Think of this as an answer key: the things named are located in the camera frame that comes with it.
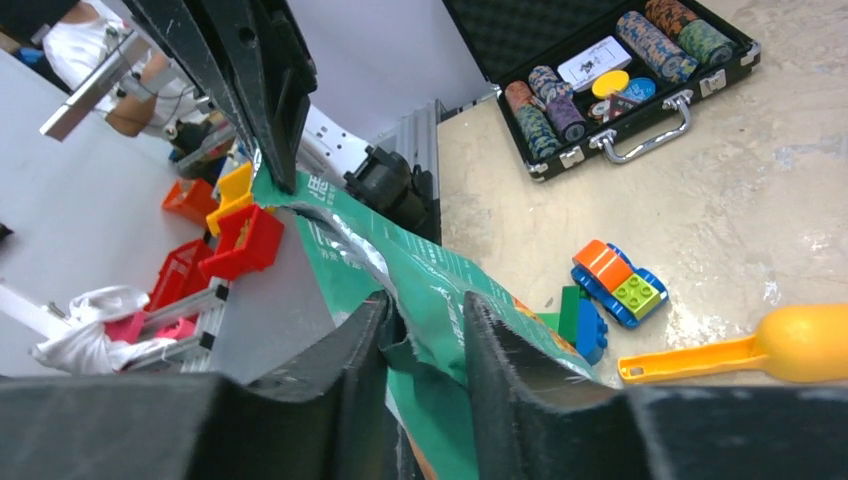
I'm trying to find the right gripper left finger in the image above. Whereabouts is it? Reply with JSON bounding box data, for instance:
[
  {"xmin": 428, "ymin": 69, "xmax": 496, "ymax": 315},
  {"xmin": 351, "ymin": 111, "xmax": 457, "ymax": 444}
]
[{"xmin": 248, "ymin": 291, "xmax": 394, "ymax": 479}]

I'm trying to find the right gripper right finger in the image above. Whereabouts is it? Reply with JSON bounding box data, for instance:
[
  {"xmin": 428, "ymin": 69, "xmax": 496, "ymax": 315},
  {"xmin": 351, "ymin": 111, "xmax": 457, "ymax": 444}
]
[{"xmin": 464, "ymin": 292, "xmax": 620, "ymax": 479}]

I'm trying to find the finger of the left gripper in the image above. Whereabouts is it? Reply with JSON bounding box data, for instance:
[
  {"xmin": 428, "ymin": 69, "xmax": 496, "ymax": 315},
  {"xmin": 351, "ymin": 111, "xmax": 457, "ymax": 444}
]
[
  {"xmin": 254, "ymin": 1, "xmax": 317, "ymax": 153},
  {"xmin": 127, "ymin": 1, "xmax": 295, "ymax": 193}
]

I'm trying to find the green dog food bag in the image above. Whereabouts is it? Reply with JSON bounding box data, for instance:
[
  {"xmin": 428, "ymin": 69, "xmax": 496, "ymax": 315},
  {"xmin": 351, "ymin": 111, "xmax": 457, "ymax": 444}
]
[{"xmin": 251, "ymin": 166, "xmax": 596, "ymax": 479}]

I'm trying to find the yellow plastic scoop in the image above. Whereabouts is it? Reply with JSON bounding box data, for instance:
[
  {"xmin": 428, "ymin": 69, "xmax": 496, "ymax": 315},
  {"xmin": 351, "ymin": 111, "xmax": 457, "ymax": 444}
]
[{"xmin": 617, "ymin": 304, "xmax": 847, "ymax": 383}]

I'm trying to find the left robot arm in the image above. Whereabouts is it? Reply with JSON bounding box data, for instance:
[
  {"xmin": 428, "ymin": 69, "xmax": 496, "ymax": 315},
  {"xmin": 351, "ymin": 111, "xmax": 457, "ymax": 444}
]
[{"xmin": 126, "ymin": 1, "xmax": 430, "ymax": 230}]

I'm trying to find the blue toy brick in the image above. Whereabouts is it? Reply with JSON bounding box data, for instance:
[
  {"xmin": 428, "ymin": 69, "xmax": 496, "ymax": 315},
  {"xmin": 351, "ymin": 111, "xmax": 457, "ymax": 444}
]
[{"xmin": 575, "ymin": 299, "xmax": 608, "ymax": 365}]

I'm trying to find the green toy brick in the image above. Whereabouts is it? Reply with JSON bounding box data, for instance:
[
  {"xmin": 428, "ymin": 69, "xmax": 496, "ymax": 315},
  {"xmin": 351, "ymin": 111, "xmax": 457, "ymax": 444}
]
[{"xmin": 537, "ymin": 286, "xmax": 582, "ymax": 346}]

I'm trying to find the yellow plastic bin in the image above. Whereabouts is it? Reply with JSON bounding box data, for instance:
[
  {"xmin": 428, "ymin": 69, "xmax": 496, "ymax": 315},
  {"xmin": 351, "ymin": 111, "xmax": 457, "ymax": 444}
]
[{"xmin": 206, "ymin": 163, "xmax": 254, "ymax": 237}]

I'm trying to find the orange plastic bin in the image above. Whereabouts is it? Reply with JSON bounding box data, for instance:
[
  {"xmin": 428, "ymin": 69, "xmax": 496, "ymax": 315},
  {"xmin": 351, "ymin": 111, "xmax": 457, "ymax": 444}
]
[{"xmin": 161, "ymin": 179, "xmax": 218, "ymax": 229}]

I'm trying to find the orange blue toy truck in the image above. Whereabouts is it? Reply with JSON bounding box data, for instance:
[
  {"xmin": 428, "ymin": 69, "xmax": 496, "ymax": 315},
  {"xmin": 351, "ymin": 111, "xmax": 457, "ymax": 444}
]
[{"xmin": 571, "ymin": 239, "xmax": 669, "ymax": 330}]

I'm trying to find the red plastic bin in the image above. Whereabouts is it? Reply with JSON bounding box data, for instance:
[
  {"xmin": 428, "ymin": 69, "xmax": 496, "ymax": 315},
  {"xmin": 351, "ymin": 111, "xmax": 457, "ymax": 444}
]
[{"xmin": 199, "ymin": 204, "xmax": 285, "ymax": 281}]

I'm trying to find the white cloth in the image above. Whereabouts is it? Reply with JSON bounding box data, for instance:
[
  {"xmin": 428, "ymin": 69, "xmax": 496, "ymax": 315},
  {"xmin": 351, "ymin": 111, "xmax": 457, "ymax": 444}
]
[{"xmin": 30, "ymin": 285, "xmax": 176, "ymax": 375}]

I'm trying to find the black poker chip case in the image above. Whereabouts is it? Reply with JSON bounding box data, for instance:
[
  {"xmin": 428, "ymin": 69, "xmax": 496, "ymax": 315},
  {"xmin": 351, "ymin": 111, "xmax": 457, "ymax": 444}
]
[{"xmin": 446, "ymin": 1, "xmax": 761, "ymax": 181}]

